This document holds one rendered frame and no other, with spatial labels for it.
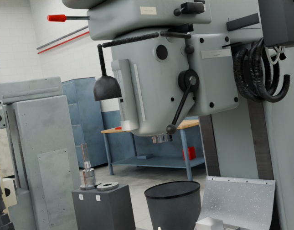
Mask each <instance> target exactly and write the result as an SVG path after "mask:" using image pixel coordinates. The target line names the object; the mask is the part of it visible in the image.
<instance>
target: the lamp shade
mask: <svg viewBox="0 0 294 230"><path fill-rule="evenodd" d="M93 94H94V99H95V101H101V100H106V99H114V98H119V97H122V94H121V88H120V85H119V83H118V82H117V79H116V78H114V77H112V76H108V75H105V76H101V77H100V78H98V79H97V80H96V81H95V82H94V88H93Z"/></svg>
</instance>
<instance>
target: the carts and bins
mask: <svg viewBox="0 0 294 230"><path fill-rule="evenodd" d="M144 195H145V197H146V201H147V205H148V209H149V213H150V218H151V223H152V226H153V230H158V228H159V227H160V228H161V230H194V228H195V225H196V222H197V220H198V218H199V215H200V212H201V196H200V184H199V183H198V182H195V181H174V182H168V183H162V184H158V185H155V186H153V187H151V188H148V189H147V190H145V192H144Z"/></svg>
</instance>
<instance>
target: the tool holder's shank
mask: <svg viewBox="0 0 294 230"><path fill-rule="evenodd" d="M81 149H82V154H83V161H84V168H85V170H90V169H91V164H90V161H89V156H88V148H87V143H82V144H81Z"/></svg>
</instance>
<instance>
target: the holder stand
mask: <svg viewBox="0 0 294 230"><path fill-rule="evenodd" d="M72 199H73V205H74V210H75V215H76V221H77V228H78V230H135V229H136V226H135V221H134V213H133V208H132V202H131V196H130V191H129V185H128V184H119V183H118V182H109V183H103V184H102V183H101V182H96V184H95V185H91V186H85V184H83V185H81V186H80V188H79V189H76V190H73V191H72Z"/></svg>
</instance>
